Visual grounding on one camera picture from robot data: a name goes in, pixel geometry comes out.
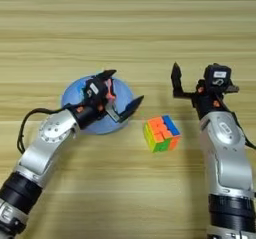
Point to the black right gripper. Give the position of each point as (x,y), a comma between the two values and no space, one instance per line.
(206,103)

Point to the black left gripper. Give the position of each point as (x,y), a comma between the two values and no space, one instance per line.
(90,113)

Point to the orange black needle-nose pliers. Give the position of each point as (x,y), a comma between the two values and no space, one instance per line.
(110,94)

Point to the multicoloured puzzle cube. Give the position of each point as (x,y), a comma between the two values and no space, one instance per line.
(161,133)

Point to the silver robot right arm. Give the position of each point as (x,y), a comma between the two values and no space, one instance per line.
(226,156)

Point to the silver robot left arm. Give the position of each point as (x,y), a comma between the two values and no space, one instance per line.
(46,143)

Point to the round blue plate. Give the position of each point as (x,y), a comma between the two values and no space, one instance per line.
(121,93)

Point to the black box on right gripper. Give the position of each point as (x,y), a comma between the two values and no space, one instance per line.
(217,77)

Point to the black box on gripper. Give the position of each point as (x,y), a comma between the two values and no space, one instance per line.
(95,89)
(217,77)

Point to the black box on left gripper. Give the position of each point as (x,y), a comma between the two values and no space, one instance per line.
(95,89)

